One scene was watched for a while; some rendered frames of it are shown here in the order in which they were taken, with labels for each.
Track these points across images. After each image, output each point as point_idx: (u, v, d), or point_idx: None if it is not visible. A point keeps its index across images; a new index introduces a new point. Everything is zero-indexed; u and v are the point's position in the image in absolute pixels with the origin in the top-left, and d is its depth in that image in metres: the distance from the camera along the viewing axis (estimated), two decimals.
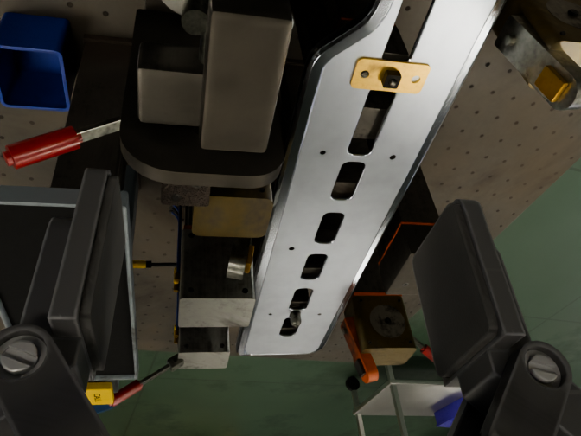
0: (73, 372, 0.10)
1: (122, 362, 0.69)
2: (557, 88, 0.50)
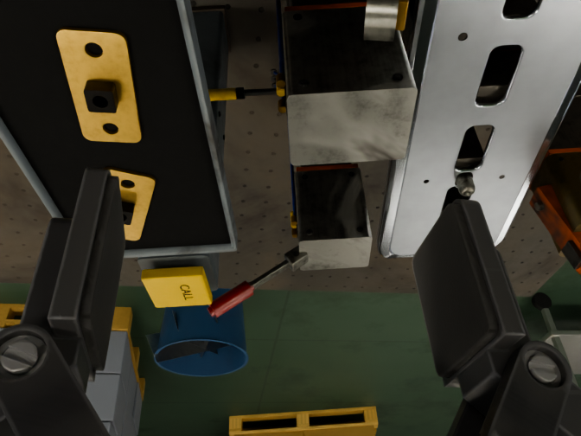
0: (73, 372, 0.10)
1: (207, 215, 0.43)
2: None
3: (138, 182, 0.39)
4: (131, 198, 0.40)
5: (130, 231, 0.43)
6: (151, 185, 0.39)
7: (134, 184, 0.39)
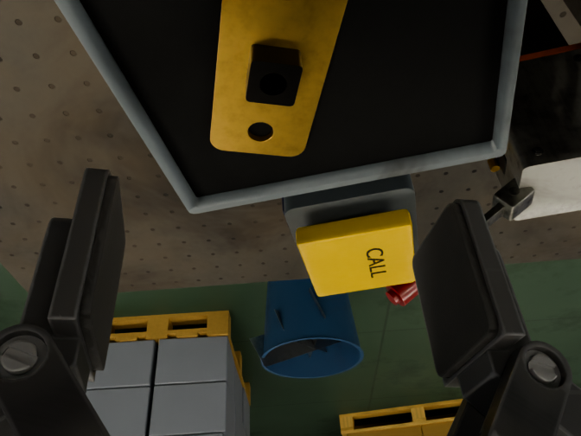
0: (73, 372, 0.10)
1: (458, 67, 0.19)
2: None
3: None
4: (295, 32, 0.17)
5: (284, 131, 0.20)
6: None
7: None
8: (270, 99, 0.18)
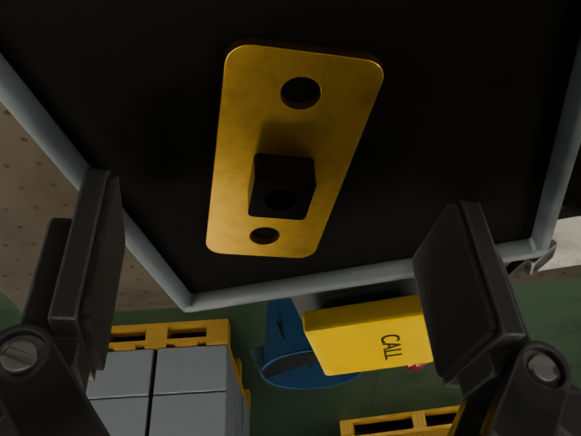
0: (73, 372, 0.10)
1: (498, 170, 0.16)
2: None
3: (334, 83, 0.13)
4: (307, 141, 0.14)
5: (293, 235, 0.17)
6: (371, 87, 0.13)
7: (316, 95, 0.13)
8: (277, 213, 0.15)
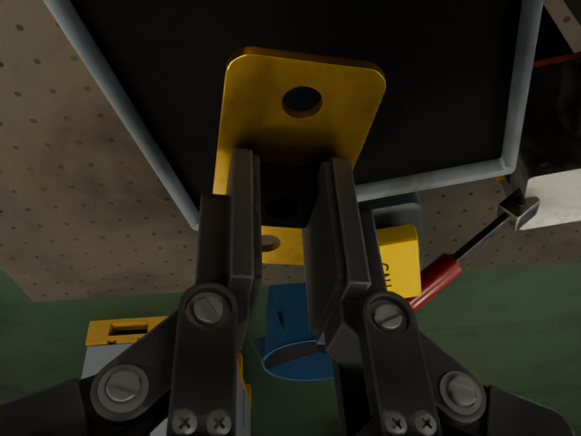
0: (245, 326, 0.11)
1: (468, 86, 0.18)
2: None
3: (335, 92, 0.12)
4: (309, 150, 0.14)
5: (294, 243, 0.17)
6: (373, 96, 0.13)
7: (317, 104, 0.13)
8: (278, 221, 0.15)
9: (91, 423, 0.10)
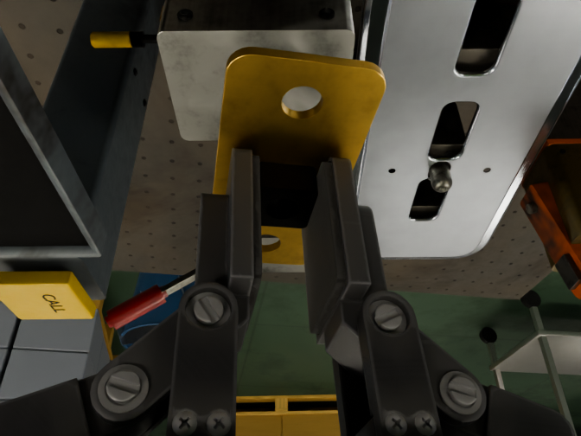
0: (245, 326, 0.11)
1: (47, 206, 0.29)
2: None
3: (335, 92, 0.12)
4: (309, 150, 0.14)
5: (294, 243, 0.17)
6: (373, 97, 0.13)
7: (317, 104, 0.13)
8: (278, 221, 0.15)
9: (91, 423, 0.10)
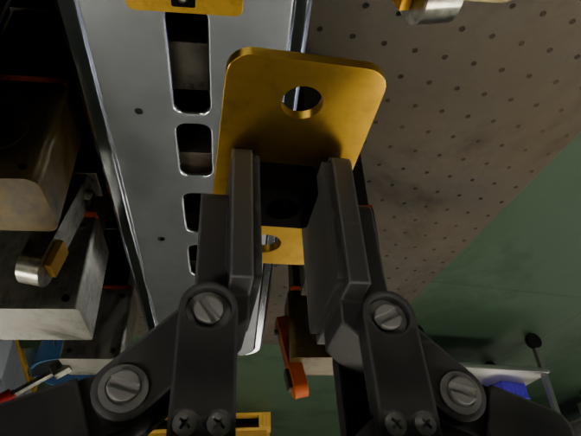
0: (245, 326, 0.11)
1: None
2: None
3: (335, 92, 0.12)
4: (309, 150, 0.14)
5: (294, 243, 0.17)
6: (373, 97, 0.13)
7: (317, 104, 0.13)
8: (278, 221, 0.15)
9: (91, 423, 0.10)
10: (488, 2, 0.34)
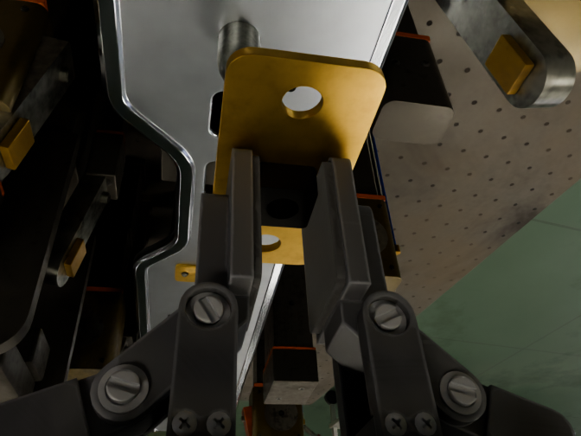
0: (245, 326, 0.11)
1: None
2: None
3: (335, 92, 0.12)
4: (309, 150, 0.14)
5: (294, 243, 0.17)
6: (373, 97, 0.13)
7: (317, 104, 0.13)
8: (278, 221, 0.15)
9: (91, 423, 0.10)
10: None
